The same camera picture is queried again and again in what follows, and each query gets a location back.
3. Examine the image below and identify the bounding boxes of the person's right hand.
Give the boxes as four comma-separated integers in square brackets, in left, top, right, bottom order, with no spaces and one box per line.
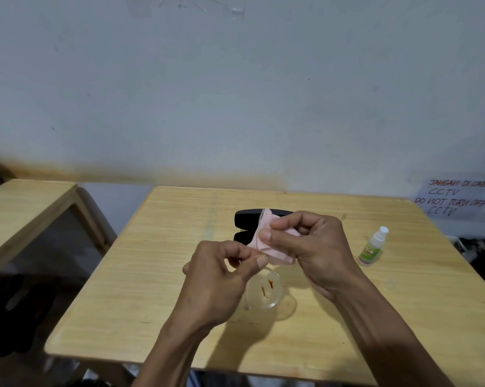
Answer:
[258,210,366,303]

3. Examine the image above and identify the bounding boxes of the person's left hand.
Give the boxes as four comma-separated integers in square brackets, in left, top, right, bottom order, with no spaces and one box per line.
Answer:
[176,239,270,331]

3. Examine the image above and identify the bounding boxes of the small green label spray bottle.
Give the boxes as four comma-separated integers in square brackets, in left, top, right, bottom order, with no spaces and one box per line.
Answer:
[357,226,390,267]

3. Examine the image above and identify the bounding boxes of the pink cleaning cloth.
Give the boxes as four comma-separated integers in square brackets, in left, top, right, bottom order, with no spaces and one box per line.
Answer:
[246,208,304,267]

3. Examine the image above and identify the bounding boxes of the clear frame eyeglasses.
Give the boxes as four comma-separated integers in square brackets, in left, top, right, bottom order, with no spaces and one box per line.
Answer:
[242,209,285,312]

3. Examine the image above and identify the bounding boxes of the black glasses case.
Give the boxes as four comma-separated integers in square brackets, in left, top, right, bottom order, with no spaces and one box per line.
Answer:
[233,208,296,245]

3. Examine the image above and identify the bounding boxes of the person's right forearm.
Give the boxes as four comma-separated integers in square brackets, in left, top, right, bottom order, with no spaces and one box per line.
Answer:
[333,274,455,387]

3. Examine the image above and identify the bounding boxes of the wooden side table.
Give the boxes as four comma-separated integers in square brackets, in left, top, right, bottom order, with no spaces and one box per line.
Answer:
[0,179,113,285]

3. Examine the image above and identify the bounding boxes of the handwritten paper wall sign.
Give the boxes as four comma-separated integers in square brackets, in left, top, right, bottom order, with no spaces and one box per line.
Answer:
[413,177,485,218]

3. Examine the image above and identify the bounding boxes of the white wall socket with cables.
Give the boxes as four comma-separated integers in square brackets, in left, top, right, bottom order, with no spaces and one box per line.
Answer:
[454,236,485,262]

